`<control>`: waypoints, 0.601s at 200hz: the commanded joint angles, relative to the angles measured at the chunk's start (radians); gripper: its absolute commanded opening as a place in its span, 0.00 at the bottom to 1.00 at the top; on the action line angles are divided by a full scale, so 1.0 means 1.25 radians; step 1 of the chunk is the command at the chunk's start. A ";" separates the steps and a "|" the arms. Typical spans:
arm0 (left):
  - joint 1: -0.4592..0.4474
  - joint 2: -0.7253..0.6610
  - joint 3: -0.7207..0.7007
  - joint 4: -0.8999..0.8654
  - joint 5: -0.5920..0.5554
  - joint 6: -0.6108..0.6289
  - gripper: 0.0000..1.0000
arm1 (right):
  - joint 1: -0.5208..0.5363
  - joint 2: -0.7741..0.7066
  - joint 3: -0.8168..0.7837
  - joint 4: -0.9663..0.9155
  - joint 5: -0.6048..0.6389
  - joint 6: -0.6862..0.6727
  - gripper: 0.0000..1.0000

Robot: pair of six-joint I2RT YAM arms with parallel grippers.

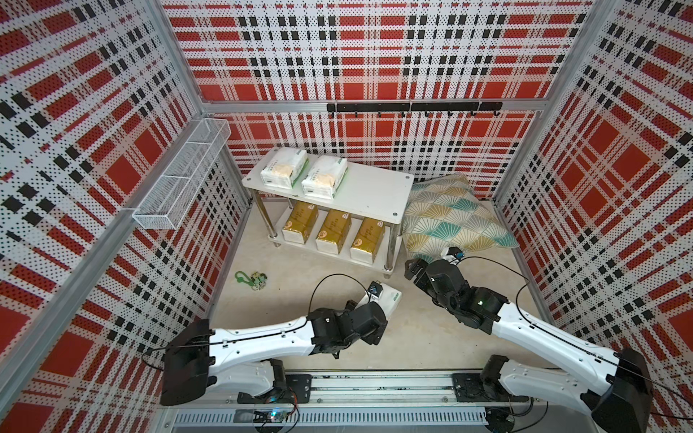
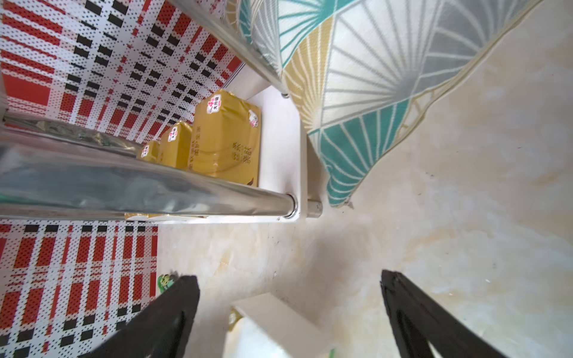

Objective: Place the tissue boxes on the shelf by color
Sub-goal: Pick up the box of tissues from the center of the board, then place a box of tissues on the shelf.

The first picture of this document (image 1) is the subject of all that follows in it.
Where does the green circuit board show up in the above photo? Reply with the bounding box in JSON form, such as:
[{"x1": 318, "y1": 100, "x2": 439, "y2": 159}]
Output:
[{"x1": 253, "y1": 409, "x2": 291, "y2": 425}]

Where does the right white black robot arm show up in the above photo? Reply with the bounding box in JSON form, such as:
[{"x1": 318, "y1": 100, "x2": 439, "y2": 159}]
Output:
[{"x1": 405, "y1": 259, "x2": 654, "y2": 432}]

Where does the white tissue pack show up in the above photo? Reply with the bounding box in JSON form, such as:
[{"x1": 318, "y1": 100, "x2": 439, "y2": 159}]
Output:
[
  {"x1": 260, "y1": 147, "x2": 308, "y2": 189},
  {"x1": 301, "y1": 155, "x2": 348, "y2": 200},
  {"x1": 357, "y1": 283, "x2": 402, "y2": 320}
]

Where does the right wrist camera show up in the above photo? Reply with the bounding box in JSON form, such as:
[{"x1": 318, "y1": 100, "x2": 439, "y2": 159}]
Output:
[{"x1": 443, "y1": 246, "x2": 464, "y2": 263}]

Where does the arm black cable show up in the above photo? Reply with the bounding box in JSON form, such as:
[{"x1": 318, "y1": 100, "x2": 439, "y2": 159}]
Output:
[
  {"x1": 457, "y1": 255, "x2": 693, "y2": 420},
  {"x1": 140, "y1": 272, "x2": 372, "y2": 372}
]

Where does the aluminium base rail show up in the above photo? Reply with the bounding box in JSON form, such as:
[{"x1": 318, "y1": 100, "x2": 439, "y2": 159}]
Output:
[{"x1": 151, "y1": 370, "x2": 598, "y2": 432}]

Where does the black wall hook rail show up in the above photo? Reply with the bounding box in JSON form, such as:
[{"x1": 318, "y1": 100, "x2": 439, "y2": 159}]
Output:
[{"x1": 326, "y1": 101, "x2": 504, "y2": 115}]

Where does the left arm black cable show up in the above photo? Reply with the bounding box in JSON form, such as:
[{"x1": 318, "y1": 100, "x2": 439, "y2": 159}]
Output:
[{"x1": 140, "y1": 272, "x2": 372, "y2": 372}]

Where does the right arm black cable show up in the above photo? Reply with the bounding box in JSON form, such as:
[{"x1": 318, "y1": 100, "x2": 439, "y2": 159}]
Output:
[{"x1": 457, "y1": 255, "x2": 693, "y2": 420}]

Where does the green figure keychain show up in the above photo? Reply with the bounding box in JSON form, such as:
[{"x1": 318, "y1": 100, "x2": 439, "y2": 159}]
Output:
[{"x1": 234, "y1": 271, "x2": 267, "y2": 290}]

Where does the gold tissue pack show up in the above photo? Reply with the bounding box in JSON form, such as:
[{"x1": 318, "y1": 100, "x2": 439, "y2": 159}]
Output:
[
  {"x1": 283, "y1": 201, "x2": 319, "y2": 245},
  {"x1": 350, "y1": 218, "x2": 385, "y2": 264},
  {"x1": 316, "y1": 209, "x2": 351, "y2": 255}
]

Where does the white wire mesh basket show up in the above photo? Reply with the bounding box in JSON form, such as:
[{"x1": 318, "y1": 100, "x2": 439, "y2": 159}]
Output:
[{"x1": 133, "y1": 118, "x2": 230, "y2": 230}]

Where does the green gold patterned cushion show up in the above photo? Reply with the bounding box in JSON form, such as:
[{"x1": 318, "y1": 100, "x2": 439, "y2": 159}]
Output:
[{"x1": 402, "y1": 173, "x2": 519, "y2": 263}]

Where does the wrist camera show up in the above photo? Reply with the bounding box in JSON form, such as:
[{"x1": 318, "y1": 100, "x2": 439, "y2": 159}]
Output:
[
  {"x1": 366, "y1": 281, "x2": 384, "y2": 302},
  {"x1": 443, "y1": 246, "x2": 464, "y2": 263}
]

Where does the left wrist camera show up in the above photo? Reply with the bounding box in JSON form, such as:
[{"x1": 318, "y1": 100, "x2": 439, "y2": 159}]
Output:
[{"x1": 366, "y1": 281, "x2": 384, "y2": 302}]

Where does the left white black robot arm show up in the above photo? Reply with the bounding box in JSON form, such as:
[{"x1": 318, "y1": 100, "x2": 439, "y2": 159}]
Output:
[{"x1": 160, "y1": 296, "x2": 400, "y2": 406}]

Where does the white two-tier shelf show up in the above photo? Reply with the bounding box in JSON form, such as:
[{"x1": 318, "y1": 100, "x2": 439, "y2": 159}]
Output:
[{"x1": 242, "y1": 149, "x2": 413, "y2": 277}]

